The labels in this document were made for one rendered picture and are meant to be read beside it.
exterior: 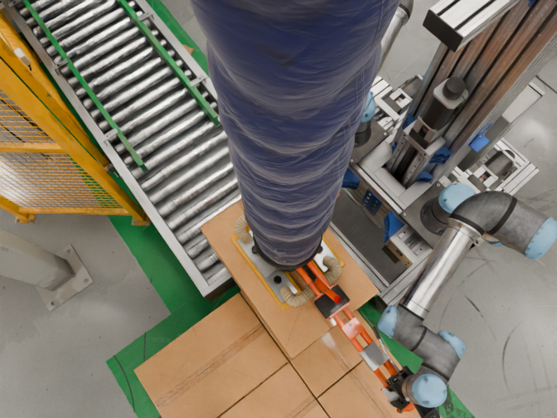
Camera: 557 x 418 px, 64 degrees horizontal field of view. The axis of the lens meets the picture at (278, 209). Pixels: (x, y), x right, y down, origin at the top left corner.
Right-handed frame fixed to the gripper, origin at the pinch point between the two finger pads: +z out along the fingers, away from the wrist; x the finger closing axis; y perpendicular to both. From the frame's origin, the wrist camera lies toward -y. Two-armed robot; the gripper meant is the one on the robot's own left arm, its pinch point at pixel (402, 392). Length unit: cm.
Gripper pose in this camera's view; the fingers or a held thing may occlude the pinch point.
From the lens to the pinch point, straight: 157.3
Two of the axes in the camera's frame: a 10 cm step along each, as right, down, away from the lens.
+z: 0.1, 3.4, 9.4
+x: -8.1, 5.6, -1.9
